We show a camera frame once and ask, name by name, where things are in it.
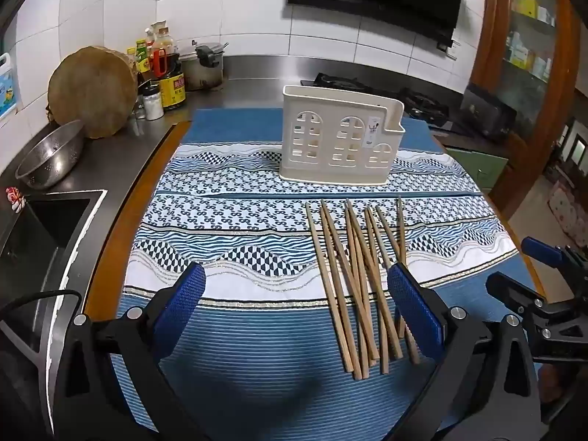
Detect steel colander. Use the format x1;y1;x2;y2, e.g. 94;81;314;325
15;119;86;190

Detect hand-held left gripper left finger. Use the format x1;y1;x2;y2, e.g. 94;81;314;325
43;262;207;441

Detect white shaker with black lid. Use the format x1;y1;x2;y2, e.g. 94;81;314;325
142;85;165;121

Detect white blue detergent bottle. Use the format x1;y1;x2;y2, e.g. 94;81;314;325
0;52;19;122

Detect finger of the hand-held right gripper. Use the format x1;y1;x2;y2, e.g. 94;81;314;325
521;236;588;281
485;272;552;327

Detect blue patterned tablecloth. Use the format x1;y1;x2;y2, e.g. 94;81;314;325
110;108;543;441

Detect pile of wooden chopsticks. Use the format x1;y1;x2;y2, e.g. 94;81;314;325
304;197;421;381

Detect black box appliance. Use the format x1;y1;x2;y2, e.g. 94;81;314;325
459;82;517;143

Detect green bottle with yellow cap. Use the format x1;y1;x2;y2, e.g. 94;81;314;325
135;39;152;81

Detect red and white scrubber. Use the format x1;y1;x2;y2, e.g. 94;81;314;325
4;186;26;214

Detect white wall socket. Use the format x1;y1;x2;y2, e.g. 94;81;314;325
436;37;460;60

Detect black gas stove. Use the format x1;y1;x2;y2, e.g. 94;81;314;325
312;72;451;126

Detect green cabinet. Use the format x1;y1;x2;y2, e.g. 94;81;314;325
443;144;508;194

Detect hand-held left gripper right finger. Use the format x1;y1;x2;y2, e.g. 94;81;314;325
387;262;547;441

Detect steel pressure cooker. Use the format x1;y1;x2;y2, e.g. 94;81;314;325
179;41;229;92

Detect white plastic utensil holder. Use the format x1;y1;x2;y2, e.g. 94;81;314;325
279;85;406;187

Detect black kitchen sink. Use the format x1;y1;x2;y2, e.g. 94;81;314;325
0;190;108;331

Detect round wooden chopping board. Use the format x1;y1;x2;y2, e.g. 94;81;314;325
47;46;139;139

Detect wooden glass door cabinet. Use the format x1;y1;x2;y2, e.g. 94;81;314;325
471;0;582;221

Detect person's right hand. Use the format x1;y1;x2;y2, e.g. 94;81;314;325
538;363;575;423

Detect large soy sauce bottle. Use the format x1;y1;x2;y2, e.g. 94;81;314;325
151;28;187;111

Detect black cable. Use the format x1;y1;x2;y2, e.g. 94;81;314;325
0;288;83;327

